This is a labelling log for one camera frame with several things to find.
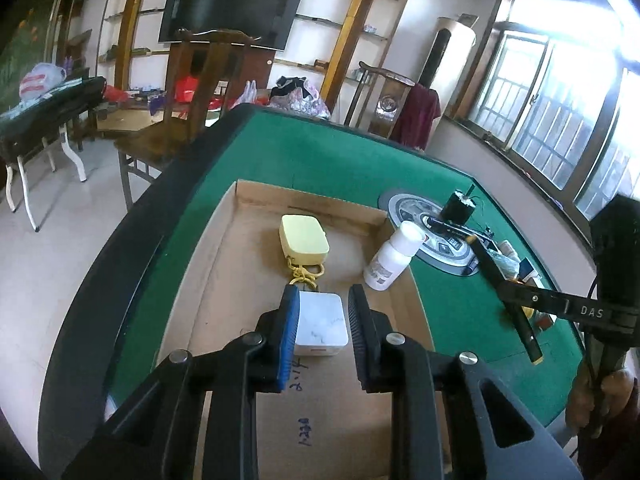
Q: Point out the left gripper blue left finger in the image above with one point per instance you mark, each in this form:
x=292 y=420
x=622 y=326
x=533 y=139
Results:
x=283 y=336

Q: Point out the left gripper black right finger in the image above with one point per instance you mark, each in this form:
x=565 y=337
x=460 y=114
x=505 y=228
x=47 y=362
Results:
x=368 y=328

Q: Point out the white square charger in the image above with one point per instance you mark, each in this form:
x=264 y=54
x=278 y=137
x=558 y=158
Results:
x=321 y=329

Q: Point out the large white pill bottle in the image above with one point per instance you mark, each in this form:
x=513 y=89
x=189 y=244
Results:
x=394 y=256

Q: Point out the black marker yellow cap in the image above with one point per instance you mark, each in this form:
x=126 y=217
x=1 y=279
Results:
x=494 y=276

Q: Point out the teal cartoon tissue pack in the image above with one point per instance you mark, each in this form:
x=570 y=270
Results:
x=508 y=267

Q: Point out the white blue medicine box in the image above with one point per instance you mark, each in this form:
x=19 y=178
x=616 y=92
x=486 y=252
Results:
x=528 y=274

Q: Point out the person right hand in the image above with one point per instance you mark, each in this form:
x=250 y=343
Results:
x=615 y=400

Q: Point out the cardboard tray box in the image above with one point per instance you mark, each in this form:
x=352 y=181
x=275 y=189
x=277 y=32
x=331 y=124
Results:
x=322 y=425

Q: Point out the round grey table console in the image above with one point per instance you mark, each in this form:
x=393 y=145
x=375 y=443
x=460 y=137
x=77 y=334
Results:
x=441 y=250

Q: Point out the black electric motor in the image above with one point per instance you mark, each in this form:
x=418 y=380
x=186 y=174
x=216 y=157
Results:
x=459 y=207

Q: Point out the maroon cloth on rack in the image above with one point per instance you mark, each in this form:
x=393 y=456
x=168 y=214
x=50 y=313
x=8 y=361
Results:
x=415 y=121

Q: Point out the wooden chair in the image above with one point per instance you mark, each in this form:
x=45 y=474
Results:
x=155 y=146

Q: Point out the white standing air conditioner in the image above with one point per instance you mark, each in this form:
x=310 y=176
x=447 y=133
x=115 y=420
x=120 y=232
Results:
x=448 y=54

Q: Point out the black folding side table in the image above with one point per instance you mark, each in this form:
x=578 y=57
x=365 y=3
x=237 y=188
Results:
x=28 y=125

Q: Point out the white red plastic bag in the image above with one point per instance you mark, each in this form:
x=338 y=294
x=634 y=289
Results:
x=39 y=80

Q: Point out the wall television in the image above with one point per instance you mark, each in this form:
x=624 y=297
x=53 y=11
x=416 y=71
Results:
x=269 y=21

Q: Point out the green floral wall painting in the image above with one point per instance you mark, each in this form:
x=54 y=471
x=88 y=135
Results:
x=24 y=50

